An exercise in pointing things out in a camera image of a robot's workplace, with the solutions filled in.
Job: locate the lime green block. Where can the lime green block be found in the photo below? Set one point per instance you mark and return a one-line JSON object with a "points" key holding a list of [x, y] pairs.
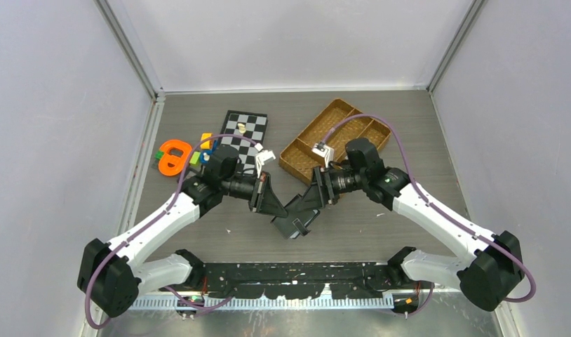
{"points": [[195, 158]]}

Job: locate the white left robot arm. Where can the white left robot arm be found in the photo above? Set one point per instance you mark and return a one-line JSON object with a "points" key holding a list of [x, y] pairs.
{"points": [[115, 273]]}

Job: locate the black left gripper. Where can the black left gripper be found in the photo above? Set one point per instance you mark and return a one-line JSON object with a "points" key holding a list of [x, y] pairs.
{"points": [[263, 199]]}

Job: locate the black leather card holder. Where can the black leather card holder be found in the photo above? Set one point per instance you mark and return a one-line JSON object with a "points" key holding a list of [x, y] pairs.
{"points": [[296, 223]]}

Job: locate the yellow toy brick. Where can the yellow toy brick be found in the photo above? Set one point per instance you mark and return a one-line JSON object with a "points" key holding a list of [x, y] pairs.
{"points": [[207, 141]]}

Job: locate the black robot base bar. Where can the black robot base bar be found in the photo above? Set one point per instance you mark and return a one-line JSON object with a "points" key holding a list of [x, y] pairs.
{"points": [[356, 280]]}

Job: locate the black and silver chessboard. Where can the black and silver chessboard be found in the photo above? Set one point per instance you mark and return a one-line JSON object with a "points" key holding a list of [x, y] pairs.
{"points": [[256, 127]]}

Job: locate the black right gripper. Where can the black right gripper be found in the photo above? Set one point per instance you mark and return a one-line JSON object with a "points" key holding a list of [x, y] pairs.
{"points": [[321, 191]]}

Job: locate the orange curved toy track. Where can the orange curved toy track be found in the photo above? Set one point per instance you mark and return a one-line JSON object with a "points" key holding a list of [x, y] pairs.
{"points": [[175, 157]]}

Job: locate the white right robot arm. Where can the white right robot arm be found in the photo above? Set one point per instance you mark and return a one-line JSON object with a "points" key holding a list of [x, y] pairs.
{"points": [[486, 267]]}

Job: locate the blue toy brick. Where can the blue toy brick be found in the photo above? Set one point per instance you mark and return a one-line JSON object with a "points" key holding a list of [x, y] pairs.
{"points": [[205, 156]]}

